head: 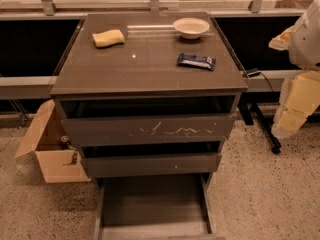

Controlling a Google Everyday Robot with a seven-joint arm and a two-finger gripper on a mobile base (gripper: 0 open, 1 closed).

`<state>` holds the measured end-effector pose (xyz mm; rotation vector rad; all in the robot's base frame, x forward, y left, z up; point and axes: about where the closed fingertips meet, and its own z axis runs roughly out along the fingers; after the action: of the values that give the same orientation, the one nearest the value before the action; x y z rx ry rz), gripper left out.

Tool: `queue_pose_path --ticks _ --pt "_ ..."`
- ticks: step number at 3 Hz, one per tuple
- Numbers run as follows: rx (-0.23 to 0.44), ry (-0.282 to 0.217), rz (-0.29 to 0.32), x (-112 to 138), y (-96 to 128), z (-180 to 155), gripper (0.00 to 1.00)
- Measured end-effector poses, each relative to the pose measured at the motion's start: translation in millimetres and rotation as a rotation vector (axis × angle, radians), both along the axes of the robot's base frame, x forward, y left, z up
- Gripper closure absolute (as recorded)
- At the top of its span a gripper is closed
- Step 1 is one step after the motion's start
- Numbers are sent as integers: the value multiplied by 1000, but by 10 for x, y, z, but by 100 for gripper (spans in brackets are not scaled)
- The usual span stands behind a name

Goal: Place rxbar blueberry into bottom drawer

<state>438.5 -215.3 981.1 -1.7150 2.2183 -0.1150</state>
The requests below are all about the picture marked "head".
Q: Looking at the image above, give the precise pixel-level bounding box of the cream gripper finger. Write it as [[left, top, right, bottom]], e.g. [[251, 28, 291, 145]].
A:
[[268, 26, 293, 51], [271, 71, 320, 139]]

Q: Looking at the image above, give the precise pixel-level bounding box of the blue rxbar wrapper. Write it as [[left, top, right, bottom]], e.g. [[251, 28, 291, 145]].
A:
[[177, 53, 216, 71]]

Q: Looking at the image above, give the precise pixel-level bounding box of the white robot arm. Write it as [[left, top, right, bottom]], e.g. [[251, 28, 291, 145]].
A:
[[269, 0, 320, 139]]

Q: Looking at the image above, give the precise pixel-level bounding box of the top drawer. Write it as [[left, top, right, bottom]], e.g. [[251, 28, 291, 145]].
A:
[[56, 93, 239, 147]]

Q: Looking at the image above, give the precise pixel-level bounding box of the drawer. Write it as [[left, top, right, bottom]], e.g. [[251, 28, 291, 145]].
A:
[[93, 174, 226, 240], [82, 141, 223, 178], [56, 93, 239, 147]]

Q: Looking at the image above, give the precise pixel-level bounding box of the middle drawer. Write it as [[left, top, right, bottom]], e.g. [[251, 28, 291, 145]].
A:
[[82, 141, 223, 178]]

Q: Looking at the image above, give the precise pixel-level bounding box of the dark grey drawer cabinet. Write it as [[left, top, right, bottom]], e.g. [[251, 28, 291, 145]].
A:
[[49, 11, 249, 240]]

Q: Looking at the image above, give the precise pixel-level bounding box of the bottom drawer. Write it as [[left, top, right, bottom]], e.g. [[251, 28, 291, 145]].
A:
[[93, 174, 226, 240]]

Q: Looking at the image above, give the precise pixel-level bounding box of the black wheeled stand leg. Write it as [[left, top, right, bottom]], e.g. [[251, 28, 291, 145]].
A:
[[238, 101, 281, 155]]

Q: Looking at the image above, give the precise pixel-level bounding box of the white bowl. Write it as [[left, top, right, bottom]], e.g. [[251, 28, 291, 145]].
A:
[[173, 18, 210, 40]]

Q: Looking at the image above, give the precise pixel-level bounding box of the yellow sponge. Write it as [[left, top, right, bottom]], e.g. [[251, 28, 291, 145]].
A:
[[93, 29, 125, 48]]

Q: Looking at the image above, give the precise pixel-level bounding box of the can in cardboard box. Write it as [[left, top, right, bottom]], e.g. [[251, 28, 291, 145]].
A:
[[60, 135, 72, 149]]

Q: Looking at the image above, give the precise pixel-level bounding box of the cardboard box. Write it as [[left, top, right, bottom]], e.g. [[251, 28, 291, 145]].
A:
[[15, 100, 91, 183]]

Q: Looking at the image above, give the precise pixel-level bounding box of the black power adapter with cable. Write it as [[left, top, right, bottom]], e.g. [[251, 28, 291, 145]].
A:
[[242, 68, 274, 92]]

